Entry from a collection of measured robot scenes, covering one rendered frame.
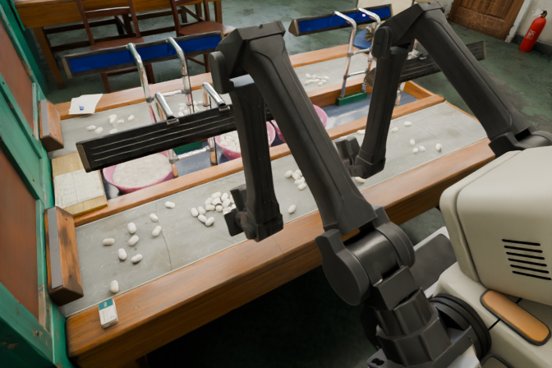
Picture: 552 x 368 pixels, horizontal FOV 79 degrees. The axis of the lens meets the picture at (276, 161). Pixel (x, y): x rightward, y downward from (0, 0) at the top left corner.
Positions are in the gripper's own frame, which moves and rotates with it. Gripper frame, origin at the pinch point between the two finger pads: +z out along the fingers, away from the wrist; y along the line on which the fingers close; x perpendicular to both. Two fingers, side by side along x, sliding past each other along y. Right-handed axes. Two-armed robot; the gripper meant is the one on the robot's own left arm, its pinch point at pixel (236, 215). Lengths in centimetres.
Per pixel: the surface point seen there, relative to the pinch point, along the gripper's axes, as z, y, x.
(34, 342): -19, 49, 5
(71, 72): 38, 32, -64
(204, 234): 11.7, 9.0, 4.0
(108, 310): -2.1, 39.1, 9.7
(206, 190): 25.3, 1.8, -8.0
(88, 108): 77, 33, -59
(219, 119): -3.2, -3.8, -28.6
